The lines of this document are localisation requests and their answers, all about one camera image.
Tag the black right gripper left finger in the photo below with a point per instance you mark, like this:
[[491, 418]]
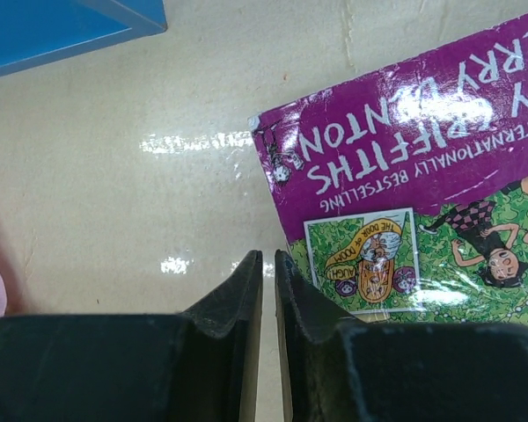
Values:
[[197, 365]]

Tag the white purple lower book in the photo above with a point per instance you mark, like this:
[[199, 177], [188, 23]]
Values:
[[403, 193]]

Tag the blue shelf with coloured boards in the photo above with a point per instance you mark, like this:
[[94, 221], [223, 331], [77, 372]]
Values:
[[33, 33]]

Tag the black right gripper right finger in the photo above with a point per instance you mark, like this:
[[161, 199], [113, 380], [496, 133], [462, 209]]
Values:
[[338, 368]]

